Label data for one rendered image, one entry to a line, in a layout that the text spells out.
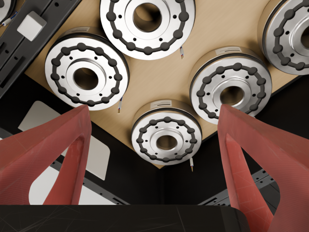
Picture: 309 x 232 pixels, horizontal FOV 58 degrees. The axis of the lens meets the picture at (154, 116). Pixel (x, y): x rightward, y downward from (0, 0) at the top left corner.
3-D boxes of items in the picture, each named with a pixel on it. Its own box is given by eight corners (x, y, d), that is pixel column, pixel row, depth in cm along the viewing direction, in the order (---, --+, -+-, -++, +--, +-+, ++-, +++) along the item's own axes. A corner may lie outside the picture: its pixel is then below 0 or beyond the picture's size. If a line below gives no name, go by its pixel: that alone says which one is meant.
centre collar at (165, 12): (147, 47, 32) (147, 49, 31) (114, 16, 30) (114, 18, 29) (180, 16, 30) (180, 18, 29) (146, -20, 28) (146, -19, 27)
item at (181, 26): (148, 73, 34) (148, 76, 34) (81, 14, 30) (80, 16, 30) (214, 14, 30) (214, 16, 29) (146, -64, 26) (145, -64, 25)
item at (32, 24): (36, 37, 24) (31, 42, 23) (21, 25, 23) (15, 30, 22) (48, 21, 23) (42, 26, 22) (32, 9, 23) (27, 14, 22)
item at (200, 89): (220, 134, 40) (221, 137, 39) (174, 90, 36) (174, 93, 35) (285, 93, 36) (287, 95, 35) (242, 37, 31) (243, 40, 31)
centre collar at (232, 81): (226, 116, 37) (226, 118, 37) (203, 93, 35) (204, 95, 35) (258, 94, 35) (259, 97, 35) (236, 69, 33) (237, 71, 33)
